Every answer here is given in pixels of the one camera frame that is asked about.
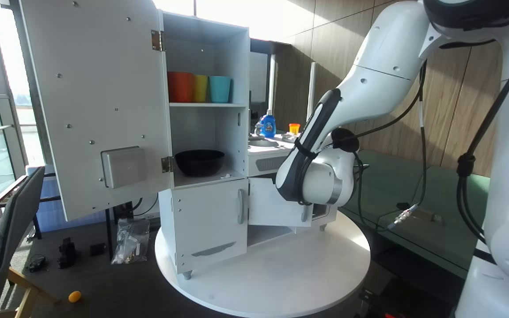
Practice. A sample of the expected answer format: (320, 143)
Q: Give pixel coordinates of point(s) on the orange cup on counter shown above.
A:
(294, 127)

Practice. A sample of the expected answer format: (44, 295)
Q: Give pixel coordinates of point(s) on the teal plastic cup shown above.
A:
(219, 88)

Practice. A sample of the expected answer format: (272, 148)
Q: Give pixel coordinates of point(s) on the round white table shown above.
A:
(294, 275)

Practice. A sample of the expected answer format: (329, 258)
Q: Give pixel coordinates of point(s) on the small white cabinet door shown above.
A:
(267, 206)

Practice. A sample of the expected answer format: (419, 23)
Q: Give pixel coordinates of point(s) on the yellow plastic cup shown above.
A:
(200, 88)

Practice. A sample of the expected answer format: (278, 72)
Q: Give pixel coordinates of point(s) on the grey office chair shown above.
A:
(16, 219)

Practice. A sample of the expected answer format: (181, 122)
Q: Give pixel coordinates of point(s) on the clear plastic bag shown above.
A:
(131, 242)

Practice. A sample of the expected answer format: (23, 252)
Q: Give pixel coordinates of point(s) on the large white upper cabinet door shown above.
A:
(101, 77)

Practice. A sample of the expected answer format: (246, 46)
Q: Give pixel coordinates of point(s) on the white lower left cabinet door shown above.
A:
(205, 224)

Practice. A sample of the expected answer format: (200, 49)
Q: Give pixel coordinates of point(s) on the small orange ball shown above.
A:
(75, 297)

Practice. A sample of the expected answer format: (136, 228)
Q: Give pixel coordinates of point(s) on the orange plastic cup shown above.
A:
(181, 86)

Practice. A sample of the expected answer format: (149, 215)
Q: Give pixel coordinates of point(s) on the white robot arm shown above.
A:
(460, 51)

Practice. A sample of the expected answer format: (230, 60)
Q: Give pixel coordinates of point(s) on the black pan on shelf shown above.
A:
(200, 162)

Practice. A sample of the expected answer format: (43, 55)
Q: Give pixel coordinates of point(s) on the white toy kitchen cabinet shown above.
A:
(211, 47)

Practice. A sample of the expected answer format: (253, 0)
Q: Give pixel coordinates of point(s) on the blue detergent bottle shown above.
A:
(265, 125)

